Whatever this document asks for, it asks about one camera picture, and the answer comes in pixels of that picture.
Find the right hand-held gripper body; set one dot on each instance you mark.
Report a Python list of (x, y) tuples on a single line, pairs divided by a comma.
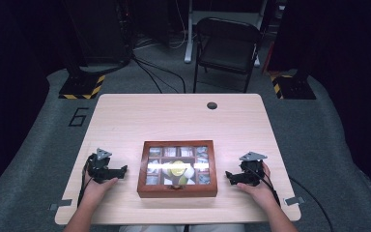
[(252, 167)]

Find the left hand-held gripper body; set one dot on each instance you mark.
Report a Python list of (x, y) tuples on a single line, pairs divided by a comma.
[(98, 167)]

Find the wooden box with glass lid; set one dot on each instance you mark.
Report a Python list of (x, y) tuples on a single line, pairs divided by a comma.
[(177, 190)]

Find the person's left hand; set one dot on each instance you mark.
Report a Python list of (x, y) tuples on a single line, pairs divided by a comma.
[(97, 191)]

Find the person's right hand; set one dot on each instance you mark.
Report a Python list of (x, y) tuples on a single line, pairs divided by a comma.
[(262, 191)]

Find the assorted tea bag packets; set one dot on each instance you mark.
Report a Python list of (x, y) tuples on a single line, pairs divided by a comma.
[(155, 152)]

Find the white capsule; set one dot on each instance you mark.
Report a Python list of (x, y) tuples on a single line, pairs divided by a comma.
[(189, 173)]

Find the grey tape piece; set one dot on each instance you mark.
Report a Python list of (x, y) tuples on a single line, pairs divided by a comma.
[(61, 204), (294, 201)]

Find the capsule with green lid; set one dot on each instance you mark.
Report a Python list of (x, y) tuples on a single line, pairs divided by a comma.
[(183, 180)]

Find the round table grommet hole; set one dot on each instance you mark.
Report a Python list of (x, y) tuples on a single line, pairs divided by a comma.
[(212, 105)]

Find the stand base with striped edge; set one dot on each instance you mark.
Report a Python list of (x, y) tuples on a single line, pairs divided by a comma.
[(294, 87), (82, 87)]

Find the black folding chair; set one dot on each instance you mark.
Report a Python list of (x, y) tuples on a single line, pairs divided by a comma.
[(227, 48)]

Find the black cabinet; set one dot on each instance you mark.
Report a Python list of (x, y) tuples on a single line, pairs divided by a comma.
[(106, 29)]

